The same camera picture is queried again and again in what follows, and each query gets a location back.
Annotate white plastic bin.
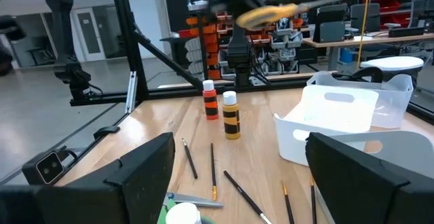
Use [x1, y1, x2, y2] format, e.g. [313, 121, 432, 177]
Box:
[273, 85, 380, 166]

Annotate wooden desk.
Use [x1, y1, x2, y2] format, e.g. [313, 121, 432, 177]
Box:
[300, 32, 434, 72]

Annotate blue bucket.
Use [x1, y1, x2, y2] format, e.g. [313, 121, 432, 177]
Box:
[339, 47, 355, 64]

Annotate yellow paint bottle white cap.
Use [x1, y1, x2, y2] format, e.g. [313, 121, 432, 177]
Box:
[222, 90, 241, 141]

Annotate yellow hanging cable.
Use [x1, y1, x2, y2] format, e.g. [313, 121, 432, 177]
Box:
[355, 0, 374, 71]

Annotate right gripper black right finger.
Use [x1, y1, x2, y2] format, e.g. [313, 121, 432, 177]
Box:
[304, 132, 411, 224]

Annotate orange paint bottle white cap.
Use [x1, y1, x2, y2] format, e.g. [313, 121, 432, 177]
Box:
[202, 79, 220, 121]

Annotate black cabinet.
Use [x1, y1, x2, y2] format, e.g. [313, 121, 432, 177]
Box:
[165, 0, 201, 33]

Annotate black table-level camera box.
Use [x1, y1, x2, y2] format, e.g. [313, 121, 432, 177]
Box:
[21, 150, 66, 186]

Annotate white trash can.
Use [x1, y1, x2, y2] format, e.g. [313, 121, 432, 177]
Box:
[352, 55, 425, 90]

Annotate white door with window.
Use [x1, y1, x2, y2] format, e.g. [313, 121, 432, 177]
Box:
[72, 7, 106, 62]

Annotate yellow handled scissors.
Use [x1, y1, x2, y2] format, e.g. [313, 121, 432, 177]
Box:
[236, 0, 353, 31]

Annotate clear plastic bin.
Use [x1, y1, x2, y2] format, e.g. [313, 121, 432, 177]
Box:
[307, 70, 414, 129]

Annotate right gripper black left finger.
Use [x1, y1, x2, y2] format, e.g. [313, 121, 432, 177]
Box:
[67, 132, 176, 224]

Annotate parts rack orange grey bins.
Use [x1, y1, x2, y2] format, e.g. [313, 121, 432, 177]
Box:
[178, 12, 306, 81]

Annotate green handled scissors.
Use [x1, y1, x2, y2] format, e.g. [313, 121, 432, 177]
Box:
[157, 191, 224, 224]

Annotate grey office chair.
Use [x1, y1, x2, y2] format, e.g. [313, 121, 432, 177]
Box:
[349, 2, 382, 33]

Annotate black keyboard box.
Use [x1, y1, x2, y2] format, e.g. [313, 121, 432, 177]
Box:
[387, 26, 426, 38]

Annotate black paintbrush gold ferrule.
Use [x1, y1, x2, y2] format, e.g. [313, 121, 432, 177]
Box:
[281, 181, 296, 224]
[210, 143, 218, 202]
[181, 138, 199, 180]
[309, 174, 317, 224]

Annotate black table edge bracket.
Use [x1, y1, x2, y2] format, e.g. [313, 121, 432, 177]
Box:
[92, 125, 121, 141]

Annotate silver aluminium frame bracket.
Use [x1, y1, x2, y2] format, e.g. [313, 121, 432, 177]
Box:
[124, 71, 138, 114]

